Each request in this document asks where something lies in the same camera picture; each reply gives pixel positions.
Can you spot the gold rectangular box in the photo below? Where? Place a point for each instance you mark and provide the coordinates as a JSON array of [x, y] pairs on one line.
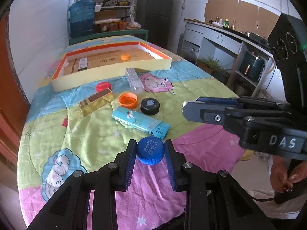
[[96, 101]]

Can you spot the green low table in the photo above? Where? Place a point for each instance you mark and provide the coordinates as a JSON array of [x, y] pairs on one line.
[[142, 32]]

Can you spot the black refrigerator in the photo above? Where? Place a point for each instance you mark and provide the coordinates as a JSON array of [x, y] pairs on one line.
[[155, 17]]

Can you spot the red bottle cap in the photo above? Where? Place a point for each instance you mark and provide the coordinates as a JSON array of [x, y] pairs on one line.
[[102, 86]]

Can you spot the orange bottle cap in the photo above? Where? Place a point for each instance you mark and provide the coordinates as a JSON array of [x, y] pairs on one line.
[[128, 100], [125, 57]]

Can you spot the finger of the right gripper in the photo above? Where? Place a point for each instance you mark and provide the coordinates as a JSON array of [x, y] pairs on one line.
[[209, 111], [245, 102]]

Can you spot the plastic bag of food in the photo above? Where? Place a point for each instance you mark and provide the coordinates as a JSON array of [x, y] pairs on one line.
[[133, 25]]

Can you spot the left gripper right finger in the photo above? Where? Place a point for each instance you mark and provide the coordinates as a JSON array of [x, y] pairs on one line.
[[213, 200]]

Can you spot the clear plastic patterned box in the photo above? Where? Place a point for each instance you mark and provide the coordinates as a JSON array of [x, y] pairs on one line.
[[134, 81]]

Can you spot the black bottle cap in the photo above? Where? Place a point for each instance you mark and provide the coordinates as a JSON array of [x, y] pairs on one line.
[[150, 106]]

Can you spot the person's right hand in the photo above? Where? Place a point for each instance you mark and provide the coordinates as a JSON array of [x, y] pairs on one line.
[[280, 180]]

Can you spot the white cartoon print box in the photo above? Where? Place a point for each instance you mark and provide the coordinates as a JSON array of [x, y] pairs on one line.
[[83, 64]]

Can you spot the grey kitchen counter cabinet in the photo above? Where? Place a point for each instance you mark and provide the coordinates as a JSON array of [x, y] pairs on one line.
[[205, 41]]

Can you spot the blue bottle cap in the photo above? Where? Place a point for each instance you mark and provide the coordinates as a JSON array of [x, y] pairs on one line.
[[150, 150]]

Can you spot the orange shallow cardboard tray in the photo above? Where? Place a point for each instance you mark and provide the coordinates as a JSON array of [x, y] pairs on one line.
[[104, 62]]

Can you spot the metal storage shelf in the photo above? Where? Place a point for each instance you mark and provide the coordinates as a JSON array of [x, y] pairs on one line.
[[111, 15]]

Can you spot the blue water jug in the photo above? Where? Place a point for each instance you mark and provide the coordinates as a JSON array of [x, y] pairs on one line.
[[81, 18]]

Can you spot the dark green air fryer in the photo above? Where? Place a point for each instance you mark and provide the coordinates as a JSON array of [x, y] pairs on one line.
[[252, 66]]

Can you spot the colourful cartoon bed quilt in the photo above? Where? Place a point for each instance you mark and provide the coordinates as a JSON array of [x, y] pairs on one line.
[[57, 140]]

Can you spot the teal cigarette pack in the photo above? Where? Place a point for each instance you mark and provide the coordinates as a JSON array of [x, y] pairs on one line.
[[142, 122]]

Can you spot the potted green plant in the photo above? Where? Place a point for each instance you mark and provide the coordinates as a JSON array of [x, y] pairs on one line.
[[212, 67]]

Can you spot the red wooden door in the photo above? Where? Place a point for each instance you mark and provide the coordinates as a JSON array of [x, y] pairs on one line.
[[14, 109]]

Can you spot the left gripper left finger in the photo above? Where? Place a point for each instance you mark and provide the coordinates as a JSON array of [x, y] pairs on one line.
[[68, 207]]

